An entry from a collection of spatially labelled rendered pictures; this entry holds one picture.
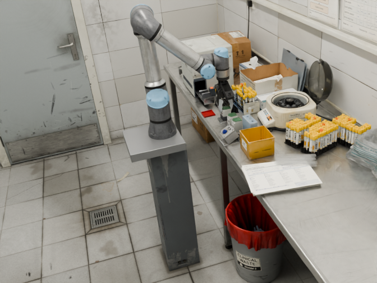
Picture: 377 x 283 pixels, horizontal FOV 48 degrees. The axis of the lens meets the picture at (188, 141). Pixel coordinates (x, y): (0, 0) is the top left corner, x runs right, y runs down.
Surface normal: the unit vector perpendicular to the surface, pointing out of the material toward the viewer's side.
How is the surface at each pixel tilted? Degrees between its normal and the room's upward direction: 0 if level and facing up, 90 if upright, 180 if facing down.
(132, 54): 90
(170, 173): 90
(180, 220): 90
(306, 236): 0
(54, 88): 90
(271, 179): 1
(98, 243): 0
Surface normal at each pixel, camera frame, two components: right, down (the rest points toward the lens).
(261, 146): 0.22, 0.47
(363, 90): -0.96, 0.22
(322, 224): -0.10, -0.86
